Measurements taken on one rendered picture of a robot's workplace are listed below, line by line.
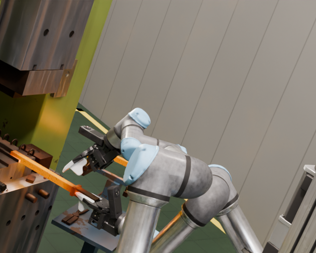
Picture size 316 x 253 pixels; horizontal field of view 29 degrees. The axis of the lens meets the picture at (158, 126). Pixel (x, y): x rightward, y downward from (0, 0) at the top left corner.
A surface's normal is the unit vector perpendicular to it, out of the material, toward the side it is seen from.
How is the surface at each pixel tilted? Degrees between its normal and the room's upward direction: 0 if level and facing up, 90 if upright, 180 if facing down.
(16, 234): 90
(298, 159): 90
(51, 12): 90
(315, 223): 90
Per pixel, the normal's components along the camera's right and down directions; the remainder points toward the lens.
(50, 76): 0.82, 0.43
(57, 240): 0.34, -0.90
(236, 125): -0.73, -0.07
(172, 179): 0.18, 0.23
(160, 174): 0.26, -0.02
